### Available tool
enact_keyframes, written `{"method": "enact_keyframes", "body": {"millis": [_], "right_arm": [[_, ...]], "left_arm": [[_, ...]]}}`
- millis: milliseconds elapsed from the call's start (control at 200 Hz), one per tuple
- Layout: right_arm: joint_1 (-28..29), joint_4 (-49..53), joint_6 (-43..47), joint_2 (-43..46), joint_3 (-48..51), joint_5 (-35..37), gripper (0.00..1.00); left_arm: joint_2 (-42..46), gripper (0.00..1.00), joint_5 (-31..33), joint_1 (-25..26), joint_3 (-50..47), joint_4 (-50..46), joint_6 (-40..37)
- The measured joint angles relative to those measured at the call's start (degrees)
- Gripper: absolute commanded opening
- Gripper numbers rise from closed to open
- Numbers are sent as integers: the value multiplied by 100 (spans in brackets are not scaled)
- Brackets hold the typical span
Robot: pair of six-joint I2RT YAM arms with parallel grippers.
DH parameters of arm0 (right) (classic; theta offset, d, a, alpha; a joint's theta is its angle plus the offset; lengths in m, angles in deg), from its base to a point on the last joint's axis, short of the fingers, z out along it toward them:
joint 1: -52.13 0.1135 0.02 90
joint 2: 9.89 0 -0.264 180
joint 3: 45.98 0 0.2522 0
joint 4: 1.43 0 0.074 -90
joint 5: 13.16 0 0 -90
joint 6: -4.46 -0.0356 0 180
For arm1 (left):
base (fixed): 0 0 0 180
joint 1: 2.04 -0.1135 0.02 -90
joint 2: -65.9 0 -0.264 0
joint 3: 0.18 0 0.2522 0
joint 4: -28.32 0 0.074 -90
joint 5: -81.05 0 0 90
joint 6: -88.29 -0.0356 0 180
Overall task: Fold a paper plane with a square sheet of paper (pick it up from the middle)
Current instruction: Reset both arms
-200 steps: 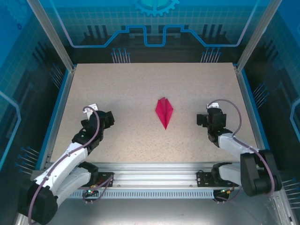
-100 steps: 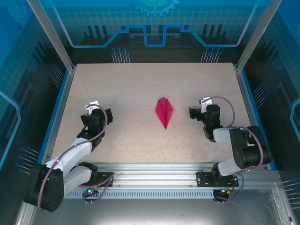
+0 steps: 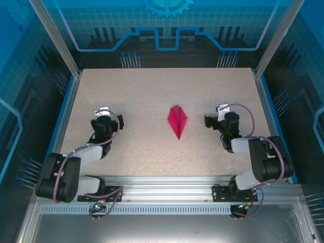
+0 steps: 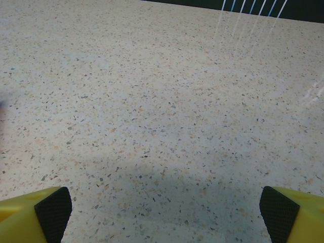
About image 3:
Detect pink paper sheet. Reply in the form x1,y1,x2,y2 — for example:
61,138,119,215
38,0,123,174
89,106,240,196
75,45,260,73
167,104,188,141

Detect aluminium mounting beam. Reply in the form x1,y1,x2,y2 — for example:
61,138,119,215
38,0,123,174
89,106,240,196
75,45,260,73
32,174,304,205

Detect grey metal tray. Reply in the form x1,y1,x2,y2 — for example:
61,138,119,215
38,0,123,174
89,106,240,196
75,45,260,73
15,197,324,243

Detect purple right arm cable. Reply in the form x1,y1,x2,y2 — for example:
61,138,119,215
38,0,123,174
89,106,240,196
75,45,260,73
219,103,286,221

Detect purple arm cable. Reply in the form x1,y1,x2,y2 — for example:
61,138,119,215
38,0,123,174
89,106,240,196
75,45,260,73
54,109,125,221
219,103,286,221

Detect aluminium side rail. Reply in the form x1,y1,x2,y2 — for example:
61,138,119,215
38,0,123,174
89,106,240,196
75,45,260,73
253,72,289,184
47,72,83,184

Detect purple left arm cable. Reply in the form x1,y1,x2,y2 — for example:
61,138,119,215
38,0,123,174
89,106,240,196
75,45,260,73
54,109,125,221

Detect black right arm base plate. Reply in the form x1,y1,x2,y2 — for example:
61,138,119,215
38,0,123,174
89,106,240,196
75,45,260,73
211,184,259,203

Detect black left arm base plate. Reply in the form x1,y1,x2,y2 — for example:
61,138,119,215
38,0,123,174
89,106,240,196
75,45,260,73
77,186,124,203

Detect cable connector with green light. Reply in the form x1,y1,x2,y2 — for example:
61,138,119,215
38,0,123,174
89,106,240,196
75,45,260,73
91,198,106,213
235,201,256,211

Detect aluminium frame post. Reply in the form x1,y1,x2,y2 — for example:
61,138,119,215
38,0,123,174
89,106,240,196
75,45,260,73
254,0,302,78
27,0,83,78

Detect slotted metal cable duct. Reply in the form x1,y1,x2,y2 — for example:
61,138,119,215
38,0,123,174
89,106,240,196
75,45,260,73
39,205,254,216

